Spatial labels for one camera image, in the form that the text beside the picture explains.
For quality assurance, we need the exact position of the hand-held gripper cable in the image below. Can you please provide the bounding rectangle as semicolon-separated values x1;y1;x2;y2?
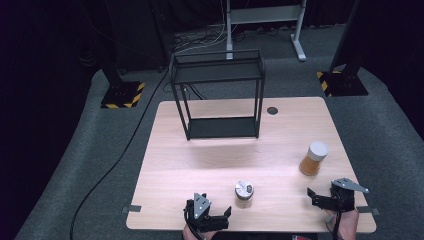
183;199;205;240
331;199;345;240

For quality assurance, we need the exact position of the grey metal stand frame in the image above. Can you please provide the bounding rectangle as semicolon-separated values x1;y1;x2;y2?
225;0;308;63

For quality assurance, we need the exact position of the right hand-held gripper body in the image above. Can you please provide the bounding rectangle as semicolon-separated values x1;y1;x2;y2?
329;177;370;213

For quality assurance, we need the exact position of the black post with striped base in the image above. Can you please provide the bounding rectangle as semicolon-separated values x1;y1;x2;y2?
98;31;146;110
316;0;370;98

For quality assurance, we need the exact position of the silver lid glass jar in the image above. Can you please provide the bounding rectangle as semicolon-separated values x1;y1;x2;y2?
234;179;255;210

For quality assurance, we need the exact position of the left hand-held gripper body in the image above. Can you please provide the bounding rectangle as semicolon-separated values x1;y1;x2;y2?
182;192;218;234

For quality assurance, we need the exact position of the white lid orange jar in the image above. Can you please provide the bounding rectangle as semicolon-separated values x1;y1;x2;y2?
298;140;330;177

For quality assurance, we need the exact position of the person's left hand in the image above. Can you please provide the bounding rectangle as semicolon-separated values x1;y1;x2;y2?
182;224;218;240

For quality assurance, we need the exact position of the long black floor cable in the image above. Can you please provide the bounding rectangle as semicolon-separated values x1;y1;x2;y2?
68;68;172;240

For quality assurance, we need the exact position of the black metal shelf rack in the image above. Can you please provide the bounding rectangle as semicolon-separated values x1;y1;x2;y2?
168;49;267;141

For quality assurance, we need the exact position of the grey table edge bracket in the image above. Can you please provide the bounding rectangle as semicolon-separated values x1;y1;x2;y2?
121;204;143;215
355;205;381;216

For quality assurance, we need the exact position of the bundle of floor cables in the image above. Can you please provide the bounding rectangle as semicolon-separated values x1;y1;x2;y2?
172;19;281;56

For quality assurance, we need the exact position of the person's right hand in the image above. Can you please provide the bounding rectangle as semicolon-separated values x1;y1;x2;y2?
324;208;360;240

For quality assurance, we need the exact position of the right hand-held gripper cable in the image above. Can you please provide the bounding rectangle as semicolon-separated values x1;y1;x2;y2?
331;199;345;240

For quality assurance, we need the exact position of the left hand-held gripper cable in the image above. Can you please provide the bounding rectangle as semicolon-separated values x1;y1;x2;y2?
183;199;205;240

